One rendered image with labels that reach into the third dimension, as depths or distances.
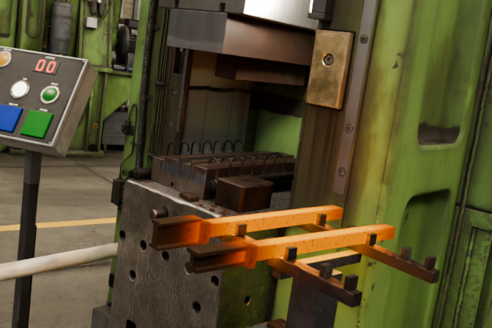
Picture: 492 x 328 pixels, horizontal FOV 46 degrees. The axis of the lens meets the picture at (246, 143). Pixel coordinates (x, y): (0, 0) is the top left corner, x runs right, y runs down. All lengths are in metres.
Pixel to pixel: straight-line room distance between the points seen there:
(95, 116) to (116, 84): 0.49
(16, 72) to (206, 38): 0.65
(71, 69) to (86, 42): 4.53
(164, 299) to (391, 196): 0.60
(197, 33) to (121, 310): 0.75
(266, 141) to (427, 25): 0.77
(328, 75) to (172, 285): 0.63
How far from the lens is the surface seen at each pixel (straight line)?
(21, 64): 1.84
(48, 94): 1.74
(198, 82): 1.70
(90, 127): 6.32
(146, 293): 1.54
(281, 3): 1.45
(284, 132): 1.85
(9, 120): 1.76
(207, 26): 1.42
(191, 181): 1.45
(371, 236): 1.08
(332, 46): 1.34
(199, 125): 1.73
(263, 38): 1.49
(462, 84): 1.62
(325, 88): 1.34
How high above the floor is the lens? 1.27
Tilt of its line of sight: 9 degrees down
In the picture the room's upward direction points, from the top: 8 degrees clockwise
